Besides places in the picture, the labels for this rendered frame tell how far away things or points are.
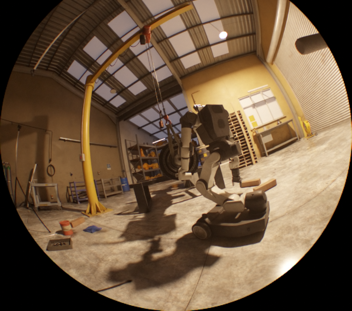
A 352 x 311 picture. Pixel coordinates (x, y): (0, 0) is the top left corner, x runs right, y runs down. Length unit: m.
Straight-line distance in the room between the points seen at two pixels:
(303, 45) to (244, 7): 7.39
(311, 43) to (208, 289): 1.02
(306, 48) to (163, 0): 6.08
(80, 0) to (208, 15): 5.67
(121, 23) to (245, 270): 7.05
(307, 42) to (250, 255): 1.04
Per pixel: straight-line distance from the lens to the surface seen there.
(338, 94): 5.39
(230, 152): 1.03
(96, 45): 7.01
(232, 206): 1.13
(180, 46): 6.74
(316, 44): 0.34
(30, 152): 6.63
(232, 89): 6.94
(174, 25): 6.39
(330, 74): 5.39
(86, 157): 3.43
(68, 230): 2.25
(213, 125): 0.99
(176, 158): 1.41
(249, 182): 2.43
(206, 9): 6.67
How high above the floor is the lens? 0.76
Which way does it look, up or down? 15 degrees up
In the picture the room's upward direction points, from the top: 15 degrees counter-clockwise
